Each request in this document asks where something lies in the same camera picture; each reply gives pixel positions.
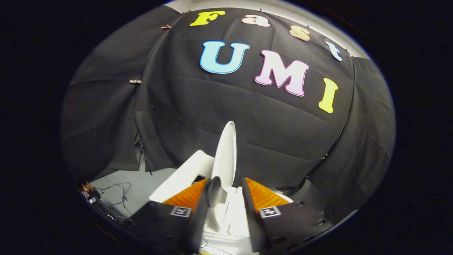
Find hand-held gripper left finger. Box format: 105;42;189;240
127;178;212;254

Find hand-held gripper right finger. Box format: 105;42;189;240
241;177;334;254

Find white toilet seat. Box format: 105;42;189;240
212;186;255;236

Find white toilet bowl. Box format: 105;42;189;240
203;191;294;255

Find white toilet tank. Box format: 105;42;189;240
149;150;216;203

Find black tripod stand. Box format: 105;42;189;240
134;133;153;176

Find black backdrop cloth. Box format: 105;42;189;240
60;5;396;227

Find black cables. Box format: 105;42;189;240
93;182;133;216

